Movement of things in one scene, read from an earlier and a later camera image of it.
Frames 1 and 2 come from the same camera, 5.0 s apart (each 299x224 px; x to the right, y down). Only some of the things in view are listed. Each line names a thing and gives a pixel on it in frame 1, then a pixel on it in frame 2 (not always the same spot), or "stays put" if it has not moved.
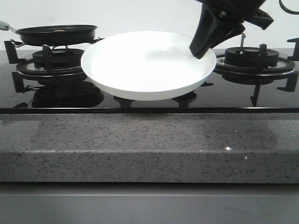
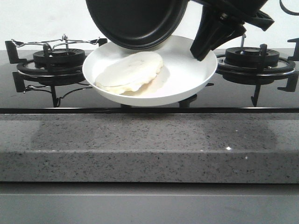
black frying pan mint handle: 53,35 to 138,24
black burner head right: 249,56 stays put
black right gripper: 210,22 stays put
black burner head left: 61,58 stays put
